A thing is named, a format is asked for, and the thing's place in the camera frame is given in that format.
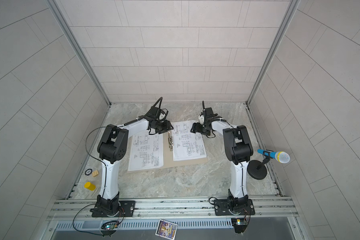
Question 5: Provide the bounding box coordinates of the metal folder clip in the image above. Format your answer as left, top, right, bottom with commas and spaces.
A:
168, 131, 174, 151

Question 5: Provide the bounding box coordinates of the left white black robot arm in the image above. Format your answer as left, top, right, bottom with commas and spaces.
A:
87, 97, 173, 218

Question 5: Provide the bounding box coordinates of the small wooden block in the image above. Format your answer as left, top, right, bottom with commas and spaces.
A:
92, 170, 99, 178

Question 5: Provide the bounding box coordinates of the yellow cylinder block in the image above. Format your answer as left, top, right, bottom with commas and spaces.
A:
84, 182, 96, 191

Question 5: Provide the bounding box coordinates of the aluminium mounting rail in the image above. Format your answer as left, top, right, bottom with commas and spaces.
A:
47, 196, 298, 221

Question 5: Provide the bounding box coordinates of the colourful picture card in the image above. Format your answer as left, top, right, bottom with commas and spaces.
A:
155, 220, 178, 240

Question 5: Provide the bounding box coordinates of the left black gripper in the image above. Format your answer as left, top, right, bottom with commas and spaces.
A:
153, 119, 175, 134

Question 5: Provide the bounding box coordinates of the printed drawing sheet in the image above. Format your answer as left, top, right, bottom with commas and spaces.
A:
172, 121, 207, 161
128, 131, 164, 172

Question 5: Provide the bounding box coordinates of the left green circuit board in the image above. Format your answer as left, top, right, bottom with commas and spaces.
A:
101, 221, 119, 232

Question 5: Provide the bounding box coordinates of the beige cardboard folder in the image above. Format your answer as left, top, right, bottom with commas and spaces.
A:
138, 130, 208, 169

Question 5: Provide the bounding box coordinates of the blue yellow toy microphone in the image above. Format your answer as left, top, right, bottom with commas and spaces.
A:
257, 149, 291, 164

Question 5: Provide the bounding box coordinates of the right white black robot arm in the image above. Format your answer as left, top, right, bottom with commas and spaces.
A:
191, 102, 255, 216

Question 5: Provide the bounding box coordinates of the printed drawing sheet top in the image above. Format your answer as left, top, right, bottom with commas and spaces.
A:
128, 131, 164, 172

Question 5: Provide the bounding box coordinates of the right circuit board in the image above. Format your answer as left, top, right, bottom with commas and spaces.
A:
231, 218, 248, 234

